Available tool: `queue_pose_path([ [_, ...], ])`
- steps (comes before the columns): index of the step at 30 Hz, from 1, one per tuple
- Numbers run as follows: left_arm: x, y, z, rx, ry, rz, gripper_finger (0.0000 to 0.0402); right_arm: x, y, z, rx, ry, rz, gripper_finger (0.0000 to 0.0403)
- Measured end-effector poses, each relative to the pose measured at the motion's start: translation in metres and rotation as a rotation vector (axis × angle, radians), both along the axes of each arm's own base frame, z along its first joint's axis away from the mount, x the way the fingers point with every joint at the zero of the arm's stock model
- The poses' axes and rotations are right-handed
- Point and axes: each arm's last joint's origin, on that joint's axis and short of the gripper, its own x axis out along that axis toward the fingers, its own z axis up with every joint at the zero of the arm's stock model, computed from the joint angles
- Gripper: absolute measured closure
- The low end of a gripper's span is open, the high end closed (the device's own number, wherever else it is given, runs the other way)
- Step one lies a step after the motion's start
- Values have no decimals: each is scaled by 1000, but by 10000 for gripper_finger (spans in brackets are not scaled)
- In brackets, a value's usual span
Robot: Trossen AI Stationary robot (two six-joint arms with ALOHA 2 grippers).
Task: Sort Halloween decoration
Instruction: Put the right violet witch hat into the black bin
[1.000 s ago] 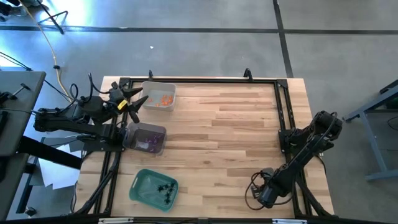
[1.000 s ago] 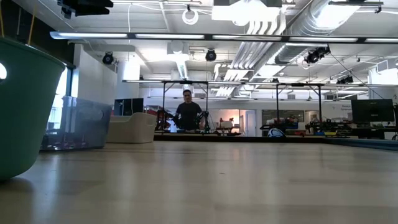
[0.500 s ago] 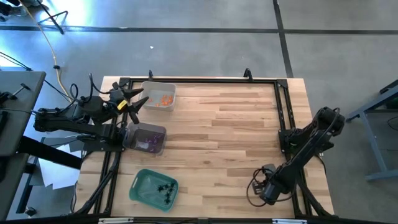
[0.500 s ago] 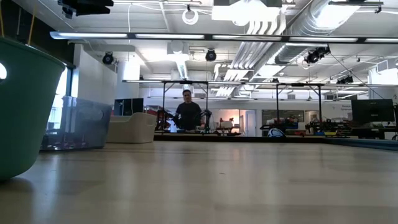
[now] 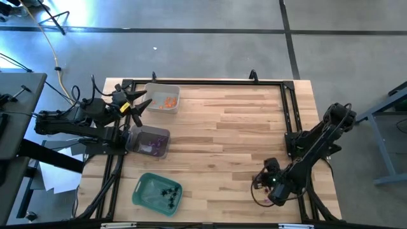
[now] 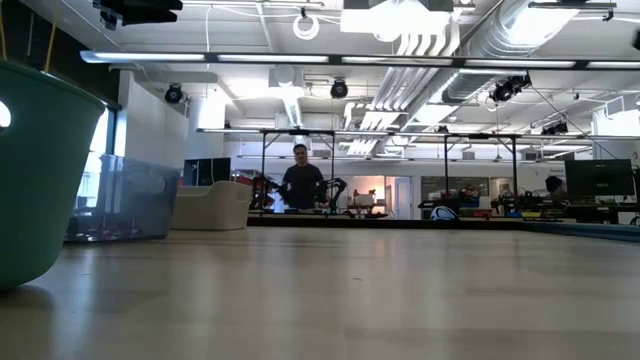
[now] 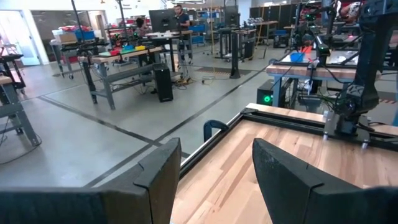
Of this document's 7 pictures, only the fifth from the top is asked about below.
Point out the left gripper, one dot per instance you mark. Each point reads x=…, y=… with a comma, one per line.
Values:
x=127, y=105

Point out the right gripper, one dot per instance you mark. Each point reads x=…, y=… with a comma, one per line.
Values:
x=276, y=189

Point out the beige plastic bin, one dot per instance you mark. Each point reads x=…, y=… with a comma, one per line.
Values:
x=159, y=92

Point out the black plastic spider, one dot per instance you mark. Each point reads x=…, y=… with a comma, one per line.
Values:
x=171, y=198
x=164, y=192
x=175, y=189
x=171, y=205

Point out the green plastic bin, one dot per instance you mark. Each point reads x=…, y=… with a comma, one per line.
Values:
x=146, y=197

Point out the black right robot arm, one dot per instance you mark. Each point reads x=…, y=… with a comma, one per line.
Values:
x=318, y=146

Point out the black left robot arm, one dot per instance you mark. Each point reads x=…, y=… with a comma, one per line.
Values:
x=63, y=125

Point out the yellow tape label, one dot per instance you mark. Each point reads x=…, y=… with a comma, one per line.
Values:
x=124, y=107

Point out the clear grey plastic bin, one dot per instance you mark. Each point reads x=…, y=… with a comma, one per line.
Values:
x=140, y=149

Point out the black support beam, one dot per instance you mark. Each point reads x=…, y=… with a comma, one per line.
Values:
x=47, y=154

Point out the white paper sheets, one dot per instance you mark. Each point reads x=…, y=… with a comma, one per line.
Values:
x=60, y=181

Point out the dark grey desk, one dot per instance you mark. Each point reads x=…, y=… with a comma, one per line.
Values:
x=22, y=127

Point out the black tripod stand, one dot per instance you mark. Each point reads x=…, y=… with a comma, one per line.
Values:
x=51, y=16

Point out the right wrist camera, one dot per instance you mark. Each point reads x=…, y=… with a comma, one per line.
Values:
x=273, y=165

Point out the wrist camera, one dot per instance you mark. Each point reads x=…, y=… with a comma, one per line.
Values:
x=95, y=109
x=273, y=165

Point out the silver metal bracket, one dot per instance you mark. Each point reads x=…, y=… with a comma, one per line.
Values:
x=295, y=226
x=119, y=225

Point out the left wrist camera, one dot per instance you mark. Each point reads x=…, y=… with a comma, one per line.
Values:
x=95, y=109

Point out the black aluminium rig frame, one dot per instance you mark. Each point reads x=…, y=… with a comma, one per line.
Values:
x=206, y=82

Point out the blue-grey desk frame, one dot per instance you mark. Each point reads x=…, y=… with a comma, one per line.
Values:
x=391, y=179

